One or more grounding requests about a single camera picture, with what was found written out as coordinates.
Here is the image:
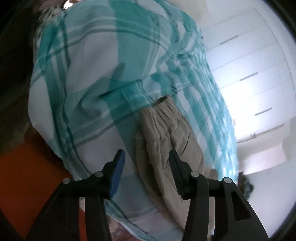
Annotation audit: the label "beige pants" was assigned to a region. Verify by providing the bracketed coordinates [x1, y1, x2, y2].
[135, 95, 218, 230]

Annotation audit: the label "red patterned rug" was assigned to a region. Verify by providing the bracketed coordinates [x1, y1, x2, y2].
[0, 138, 88, 239]

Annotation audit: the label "teal plaid bed cover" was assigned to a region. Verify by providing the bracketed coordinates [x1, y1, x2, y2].
[28, 1, 238, 240]

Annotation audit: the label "white wardrobe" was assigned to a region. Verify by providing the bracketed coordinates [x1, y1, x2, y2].
[203, 1, 295, 141]

